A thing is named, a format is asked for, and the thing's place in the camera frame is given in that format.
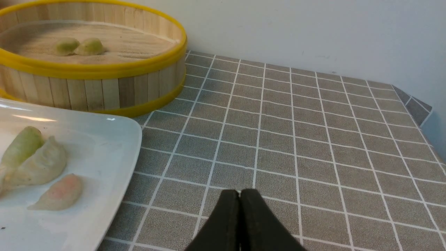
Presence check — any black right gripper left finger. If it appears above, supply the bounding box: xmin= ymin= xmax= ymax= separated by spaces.
xmin=185 ymin=190 xmax=240 ymax=251

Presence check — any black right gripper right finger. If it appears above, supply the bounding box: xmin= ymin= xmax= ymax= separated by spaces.
xmin=239 ymin=189 xmax=306 ymax=251

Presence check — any green dumpling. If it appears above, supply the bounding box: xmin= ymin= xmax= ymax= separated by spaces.
xmin=74 ymin=38 xmax=105 ymax=56
xmin=54 ymin=38 xmax=80 ymax=56

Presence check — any white square plate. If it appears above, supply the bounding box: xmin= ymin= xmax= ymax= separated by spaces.
xmin=0 ymin=99 xmax=142 ymax=251

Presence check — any pink dumpling plate right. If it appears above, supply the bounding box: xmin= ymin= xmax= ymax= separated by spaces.
xmin=27 ymin=173 xmax=83 ymax=211

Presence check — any white dumpling plate top right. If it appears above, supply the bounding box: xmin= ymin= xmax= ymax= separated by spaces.
xmin=1 ymin=136 xmax=68 ymax=192

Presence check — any green dumpling plate top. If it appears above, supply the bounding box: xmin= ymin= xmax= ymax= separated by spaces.
xmin=1 ymin=127 xmax=45 ymax=169

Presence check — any grey checked tablecloth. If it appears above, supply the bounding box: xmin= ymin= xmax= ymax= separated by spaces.
xmin=99 ymin=51 xmax=445 ymax=251

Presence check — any bamboo steamer basket yellow rim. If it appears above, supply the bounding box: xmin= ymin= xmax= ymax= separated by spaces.
xmin=1 ymin=0 xmax=187 ymax=117

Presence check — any white steamer liner paper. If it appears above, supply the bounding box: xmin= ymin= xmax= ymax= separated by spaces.
xmin=1 ymin=20 xmax=179 ymax=65

